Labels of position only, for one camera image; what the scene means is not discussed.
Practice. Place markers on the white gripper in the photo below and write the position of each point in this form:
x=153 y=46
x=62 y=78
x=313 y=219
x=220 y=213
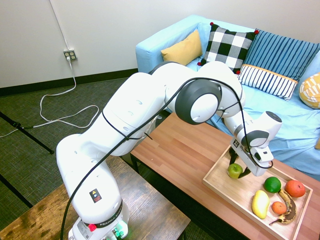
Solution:
x=261 y=170

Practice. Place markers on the green apple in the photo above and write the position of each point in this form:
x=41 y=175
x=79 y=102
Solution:
x=234 y=171

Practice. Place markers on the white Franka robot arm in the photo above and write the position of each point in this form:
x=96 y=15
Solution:
x=100 y=175

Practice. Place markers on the light wooden tray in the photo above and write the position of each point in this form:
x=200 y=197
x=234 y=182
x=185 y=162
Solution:
x=240 y=192

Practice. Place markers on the green lime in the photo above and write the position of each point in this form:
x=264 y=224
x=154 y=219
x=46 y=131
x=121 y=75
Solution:
x=272 y=184

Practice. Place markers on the yellow mango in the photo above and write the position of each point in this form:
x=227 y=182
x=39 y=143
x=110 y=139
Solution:
x=260 y=204

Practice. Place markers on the small orange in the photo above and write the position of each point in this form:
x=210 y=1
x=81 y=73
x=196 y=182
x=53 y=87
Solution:
x=279 y=208

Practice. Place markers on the large red-orange fruit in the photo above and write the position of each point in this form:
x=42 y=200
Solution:
x=295 y=188

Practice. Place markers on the overripe brown banana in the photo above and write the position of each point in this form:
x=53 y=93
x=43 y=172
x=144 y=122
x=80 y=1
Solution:
x=290 y=207

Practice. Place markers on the reddish wooden coffee table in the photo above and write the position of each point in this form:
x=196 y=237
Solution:
x=175 y=150

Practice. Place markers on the light blue sofa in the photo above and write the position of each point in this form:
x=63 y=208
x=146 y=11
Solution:
x=295 y=117

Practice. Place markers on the brown object at sofa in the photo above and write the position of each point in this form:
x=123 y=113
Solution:
x=318 y=143

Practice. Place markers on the white navy striped pillow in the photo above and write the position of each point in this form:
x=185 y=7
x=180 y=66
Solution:
x=267 y=81

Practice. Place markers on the rustic dark wooden table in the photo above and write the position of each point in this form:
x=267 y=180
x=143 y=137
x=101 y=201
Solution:
x=150 y=205

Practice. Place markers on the yellow white patterned pillow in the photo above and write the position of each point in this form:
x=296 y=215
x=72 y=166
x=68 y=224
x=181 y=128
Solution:
x=311 y=91

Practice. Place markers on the black white checkered pillow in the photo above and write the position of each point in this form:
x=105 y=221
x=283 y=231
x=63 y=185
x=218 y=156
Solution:
x=228 y=47

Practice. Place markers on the blue striped pillow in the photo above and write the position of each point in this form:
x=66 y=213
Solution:
x=280 y=53

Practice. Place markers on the plain yellow pillow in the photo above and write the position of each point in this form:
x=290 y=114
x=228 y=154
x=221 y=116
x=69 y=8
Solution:
x=183 y=50

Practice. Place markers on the black tripod leg with joint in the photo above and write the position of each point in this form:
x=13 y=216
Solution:
x=27 y=131

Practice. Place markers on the black stand leg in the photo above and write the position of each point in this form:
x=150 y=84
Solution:
x=15 y=190

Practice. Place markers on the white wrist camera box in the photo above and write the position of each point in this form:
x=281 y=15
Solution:
x=262 y=155

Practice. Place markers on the wall power outlet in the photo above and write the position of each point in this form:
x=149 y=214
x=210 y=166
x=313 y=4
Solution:
x=70 y=54

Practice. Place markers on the white wall conduit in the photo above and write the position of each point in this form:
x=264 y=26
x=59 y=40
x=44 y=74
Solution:
x=58 y=23

